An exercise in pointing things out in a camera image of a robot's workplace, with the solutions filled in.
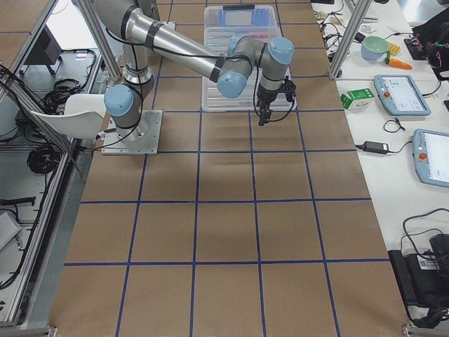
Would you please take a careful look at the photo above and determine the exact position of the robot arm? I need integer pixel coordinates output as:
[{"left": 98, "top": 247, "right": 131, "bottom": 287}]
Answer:
[{"left": 95, "top": 1, "right": 296, "bottom": 126}]

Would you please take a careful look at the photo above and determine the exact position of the clear plastic box lid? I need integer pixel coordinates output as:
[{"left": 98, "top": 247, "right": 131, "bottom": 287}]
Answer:
[{"left": 201, "top": 26, "right": 299, "bottom": 114}]

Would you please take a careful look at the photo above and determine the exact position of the green white carton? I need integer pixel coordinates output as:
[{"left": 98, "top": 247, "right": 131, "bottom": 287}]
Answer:
[{"left": 340, "top": 88, "right": 375, "bottom": 110}]

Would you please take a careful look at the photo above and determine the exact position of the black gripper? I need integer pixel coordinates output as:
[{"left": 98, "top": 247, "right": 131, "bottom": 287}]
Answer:
[{"left": 256, "top": 76, "right": 296, "bottom": 126}]

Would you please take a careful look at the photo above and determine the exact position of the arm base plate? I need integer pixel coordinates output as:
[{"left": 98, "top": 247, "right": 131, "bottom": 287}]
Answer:
[{"left": 100, "top": 110, "right": 163, "bottom": 155}]

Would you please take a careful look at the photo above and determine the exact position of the clear plastic storage box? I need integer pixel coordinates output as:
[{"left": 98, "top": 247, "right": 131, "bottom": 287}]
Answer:
[{"left": 204, "top": 5, "right": 281, "bottom": 42}]

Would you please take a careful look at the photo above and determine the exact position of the green bowl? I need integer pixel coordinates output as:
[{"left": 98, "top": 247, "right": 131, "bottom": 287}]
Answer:
[{"left": 361, "top": 36, "right": 389, "bottom": 60}]

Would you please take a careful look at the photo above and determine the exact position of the toy carrot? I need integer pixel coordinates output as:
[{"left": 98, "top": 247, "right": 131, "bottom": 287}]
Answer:
[{"left": 384, "top": 51, "right": 413, "bottom": 70}]

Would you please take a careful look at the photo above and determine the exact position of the black power adapter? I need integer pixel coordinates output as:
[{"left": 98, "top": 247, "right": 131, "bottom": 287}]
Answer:
[{"left": 356, "top": 140, "right": 389, "bottom": 154}]

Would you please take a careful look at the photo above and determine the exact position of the white chair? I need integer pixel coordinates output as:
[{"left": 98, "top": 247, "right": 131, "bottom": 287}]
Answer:
[{"left": 31, "top": 94, "right": 106, "bottom": 140}]

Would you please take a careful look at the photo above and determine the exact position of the aluminium frame post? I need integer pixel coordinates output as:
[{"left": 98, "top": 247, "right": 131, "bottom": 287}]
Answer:
[{"left": 328, "top": 0, "right": 371, "bottom": 80}]

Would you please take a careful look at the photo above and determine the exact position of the black box latch handle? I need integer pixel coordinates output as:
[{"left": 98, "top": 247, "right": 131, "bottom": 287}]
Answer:
[{"left": 223, "top": 4, "right": 255, "bottom": 11}]

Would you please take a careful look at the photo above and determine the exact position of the teach pendant tablet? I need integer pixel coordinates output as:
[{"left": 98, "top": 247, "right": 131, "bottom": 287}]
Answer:
[
  {"left": 373, "top": 74, "right": 431, "bottom": 117},
  {"left": 412, "top": 128, "right": 448, "bottom": 187}
]

